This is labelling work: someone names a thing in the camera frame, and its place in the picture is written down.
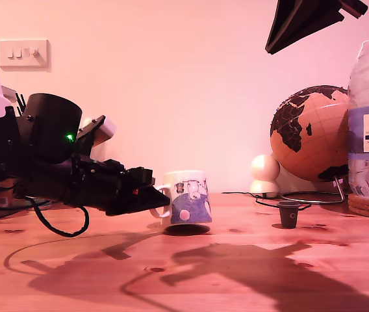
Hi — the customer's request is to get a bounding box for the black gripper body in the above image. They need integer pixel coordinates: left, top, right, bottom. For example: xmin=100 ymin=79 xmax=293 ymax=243
xmin=335 ymin=0 xmax=369 ymax=20
xmin=70 ymin=154 xmax=157 ymax=211

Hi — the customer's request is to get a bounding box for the white mug with blue cartoon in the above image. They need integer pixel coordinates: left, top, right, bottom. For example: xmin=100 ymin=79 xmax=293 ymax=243
xmin=148 ymin=170 xmax=213 ymax=226

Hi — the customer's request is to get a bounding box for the dark grey coffee capsule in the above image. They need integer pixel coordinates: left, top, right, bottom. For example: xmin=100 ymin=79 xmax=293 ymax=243
xmin=277 ymin=200 xmax=301 ymax=229

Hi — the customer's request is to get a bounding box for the cork globe with dark continents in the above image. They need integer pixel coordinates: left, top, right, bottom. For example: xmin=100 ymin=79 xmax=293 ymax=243
xmin=270 ymin=84 xmax=351 ymax=183

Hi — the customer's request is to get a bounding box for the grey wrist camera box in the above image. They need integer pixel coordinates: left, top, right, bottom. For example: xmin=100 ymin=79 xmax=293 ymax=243
xmin=77 ymin=114 xmax=118 ymax=148

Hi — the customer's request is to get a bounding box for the thin black lamp cable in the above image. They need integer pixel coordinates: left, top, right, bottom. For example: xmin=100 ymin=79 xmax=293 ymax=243
xmin=222 ymin=191 xmax=312 ymax=212

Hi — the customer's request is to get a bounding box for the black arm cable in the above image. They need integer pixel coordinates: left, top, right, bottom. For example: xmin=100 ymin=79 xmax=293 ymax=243
xmin=24 ymin=194 xmax=90 ymax=237

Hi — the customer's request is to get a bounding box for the white wall switch plate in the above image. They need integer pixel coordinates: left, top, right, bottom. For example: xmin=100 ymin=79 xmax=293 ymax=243
xmin=0 ymin=39 xmax=51 ymax=72

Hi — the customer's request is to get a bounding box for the metal wire globe stand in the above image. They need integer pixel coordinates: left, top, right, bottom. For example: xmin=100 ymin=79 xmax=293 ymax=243
xmin=281 ymin=177 xmax=346 ymax=205

